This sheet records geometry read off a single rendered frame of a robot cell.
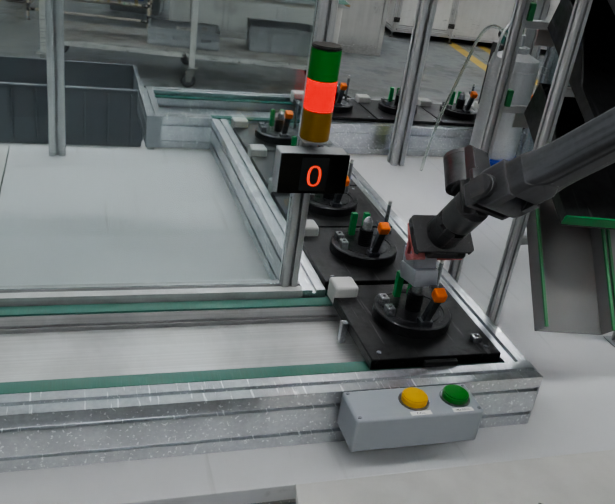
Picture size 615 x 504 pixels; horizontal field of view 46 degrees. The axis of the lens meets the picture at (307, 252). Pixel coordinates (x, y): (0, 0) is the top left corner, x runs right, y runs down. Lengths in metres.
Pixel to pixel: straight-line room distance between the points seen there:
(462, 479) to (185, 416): 0.43
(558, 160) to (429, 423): 0.43
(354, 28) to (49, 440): 7.87
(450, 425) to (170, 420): 0.42
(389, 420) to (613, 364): 0.64
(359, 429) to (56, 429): 0.42
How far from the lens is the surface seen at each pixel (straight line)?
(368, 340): 1.24
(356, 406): 1.11
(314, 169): 1.24
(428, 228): 1.20
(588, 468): 1.31
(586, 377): 1.54
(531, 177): 1.04
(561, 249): 1.43
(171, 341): 1.27
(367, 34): 8.74
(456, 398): 1.16
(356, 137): 2.46
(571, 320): 1.40
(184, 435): 1.11
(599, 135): 1.00
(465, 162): 1.16
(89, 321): 1.30
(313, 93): 1.20
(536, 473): 1.26
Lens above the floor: 1.63
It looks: 26 degrees down
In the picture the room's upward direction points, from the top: 9 degrees clockwise
